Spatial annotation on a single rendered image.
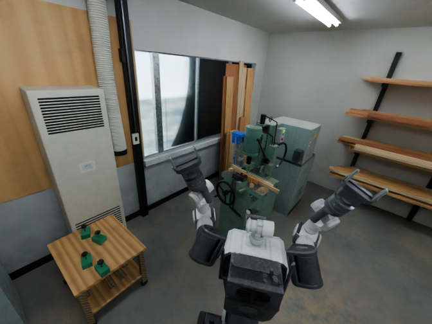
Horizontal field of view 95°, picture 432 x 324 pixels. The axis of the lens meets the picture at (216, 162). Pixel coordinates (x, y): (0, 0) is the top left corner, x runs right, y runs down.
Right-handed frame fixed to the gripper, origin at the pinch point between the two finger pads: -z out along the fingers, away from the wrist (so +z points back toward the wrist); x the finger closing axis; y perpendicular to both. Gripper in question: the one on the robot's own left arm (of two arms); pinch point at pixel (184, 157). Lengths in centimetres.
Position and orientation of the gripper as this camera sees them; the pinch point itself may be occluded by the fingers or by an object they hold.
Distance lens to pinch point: 84.9
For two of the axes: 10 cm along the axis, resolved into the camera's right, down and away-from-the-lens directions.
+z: 2.6, 7.4, 6.3
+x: 9.1, -4.1, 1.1
